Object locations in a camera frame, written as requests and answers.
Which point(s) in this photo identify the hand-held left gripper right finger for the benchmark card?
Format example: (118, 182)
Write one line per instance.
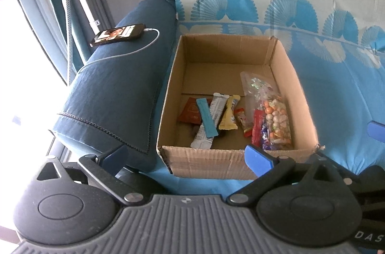
(255, 157)

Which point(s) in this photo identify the red stick packet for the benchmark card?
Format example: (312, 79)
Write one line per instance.
(257, 127)

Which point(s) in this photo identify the dark red snack packet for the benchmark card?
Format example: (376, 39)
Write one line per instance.
(188, 114)

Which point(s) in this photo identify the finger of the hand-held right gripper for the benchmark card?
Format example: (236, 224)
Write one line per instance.
(377, 128)
(340, 168)

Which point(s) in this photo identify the silver stick packet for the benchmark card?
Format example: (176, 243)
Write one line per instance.
(201, 139)

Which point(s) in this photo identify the bag of round snack balls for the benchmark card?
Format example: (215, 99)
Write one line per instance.
(278, 124)

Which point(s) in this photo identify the yellow snack bar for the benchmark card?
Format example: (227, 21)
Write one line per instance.
(229, 115)

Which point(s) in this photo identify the dark blue sofa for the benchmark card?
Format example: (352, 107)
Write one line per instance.
(114, 91)

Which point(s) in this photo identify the purple candy bar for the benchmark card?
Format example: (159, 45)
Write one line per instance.
(266, 136)

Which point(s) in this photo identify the blue stick packet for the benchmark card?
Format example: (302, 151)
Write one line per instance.
(207, 118)

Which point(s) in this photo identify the cardboard box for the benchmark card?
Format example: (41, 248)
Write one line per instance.
(225, 52)

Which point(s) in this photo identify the red and white candy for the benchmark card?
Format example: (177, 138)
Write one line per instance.
(243, 121)

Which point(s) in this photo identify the blue fan-print sheet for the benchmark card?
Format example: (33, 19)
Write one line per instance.
(340, 97)

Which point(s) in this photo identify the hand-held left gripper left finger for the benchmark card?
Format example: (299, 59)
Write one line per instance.
(113, 155)

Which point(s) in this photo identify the black smartphone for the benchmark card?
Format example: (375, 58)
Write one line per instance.
(117, 34)

